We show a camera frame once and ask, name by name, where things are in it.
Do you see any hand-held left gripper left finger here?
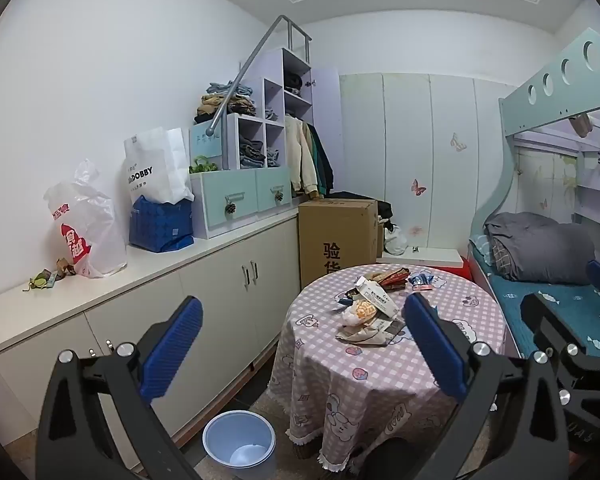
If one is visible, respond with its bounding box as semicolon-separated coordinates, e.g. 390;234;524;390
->
35;296;204;480

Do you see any beige paper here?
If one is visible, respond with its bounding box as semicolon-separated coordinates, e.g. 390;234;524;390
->
336;317;406;348

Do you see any orange print bread wrapper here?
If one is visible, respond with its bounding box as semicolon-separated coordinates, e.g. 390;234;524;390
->
341;299;382;328

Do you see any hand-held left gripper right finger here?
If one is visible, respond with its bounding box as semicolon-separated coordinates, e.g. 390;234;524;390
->
404;291;579;480

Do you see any stack of folded clothes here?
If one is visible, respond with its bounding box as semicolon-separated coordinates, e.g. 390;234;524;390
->
194;81;257;125

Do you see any beige hanging jacket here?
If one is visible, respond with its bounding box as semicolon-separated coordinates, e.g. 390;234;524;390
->
285;115;318;195

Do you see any teal candy-print bed sheet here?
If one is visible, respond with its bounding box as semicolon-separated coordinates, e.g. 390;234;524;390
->
469;235;600;358

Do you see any white carton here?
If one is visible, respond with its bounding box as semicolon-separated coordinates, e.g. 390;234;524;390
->
355;276;402;320

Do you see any white low board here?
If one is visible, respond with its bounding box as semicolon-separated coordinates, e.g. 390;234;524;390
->
377;247;466;268

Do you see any blue plastic bin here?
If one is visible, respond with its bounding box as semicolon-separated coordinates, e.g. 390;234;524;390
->
202;410;277;471

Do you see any kraft and red snack packet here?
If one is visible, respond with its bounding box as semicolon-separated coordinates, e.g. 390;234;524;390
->
367;267;412;292

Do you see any white red-print plastic bag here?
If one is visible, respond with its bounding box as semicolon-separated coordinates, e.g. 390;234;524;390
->
43;159;128;279

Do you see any blue woven bag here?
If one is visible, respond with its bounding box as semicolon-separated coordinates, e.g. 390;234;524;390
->
129;195;195;253

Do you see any pink checked tablecloth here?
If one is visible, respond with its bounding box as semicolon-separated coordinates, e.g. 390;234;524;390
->
270;262;508;471

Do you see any purple wardrobe door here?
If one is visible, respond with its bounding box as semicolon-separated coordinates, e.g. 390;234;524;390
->
310;67;343;196

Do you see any light blue paper sign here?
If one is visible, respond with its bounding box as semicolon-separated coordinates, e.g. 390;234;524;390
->
190;122;223;161

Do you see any dark clothes pile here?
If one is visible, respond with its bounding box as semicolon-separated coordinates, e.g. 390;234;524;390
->
330;191;393;222

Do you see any white paper shopping bag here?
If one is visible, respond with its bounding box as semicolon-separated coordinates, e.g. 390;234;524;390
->
124;126;195;206

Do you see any white cubby shelf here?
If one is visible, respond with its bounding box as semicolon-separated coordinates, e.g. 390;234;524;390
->
222;48;313;171

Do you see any dark hanging jacket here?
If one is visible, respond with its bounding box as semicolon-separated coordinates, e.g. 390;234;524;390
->
314;125;336;196

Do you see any white low cabinet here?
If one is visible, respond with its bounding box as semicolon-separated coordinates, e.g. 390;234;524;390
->
0;205;301;453

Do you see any large cardboard box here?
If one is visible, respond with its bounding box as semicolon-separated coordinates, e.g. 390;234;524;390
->
298;199;379;293

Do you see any green hanging jacket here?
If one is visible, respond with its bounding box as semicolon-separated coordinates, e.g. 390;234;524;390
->
310;125;328;195

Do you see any blue and orange packet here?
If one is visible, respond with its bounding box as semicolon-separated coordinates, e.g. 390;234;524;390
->
407;272;437;294

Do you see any stepped shelf unit with drawers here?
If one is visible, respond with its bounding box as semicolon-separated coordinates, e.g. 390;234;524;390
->
206;15;312;137

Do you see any teal bunk bed frame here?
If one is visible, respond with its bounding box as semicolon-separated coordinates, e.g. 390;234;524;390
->
467;27;600;361

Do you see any grey quilt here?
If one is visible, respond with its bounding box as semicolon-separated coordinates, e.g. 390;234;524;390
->
484;211;596;282

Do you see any crumpled white plastic bag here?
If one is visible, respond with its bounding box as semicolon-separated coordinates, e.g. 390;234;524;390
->
384;225;409;256

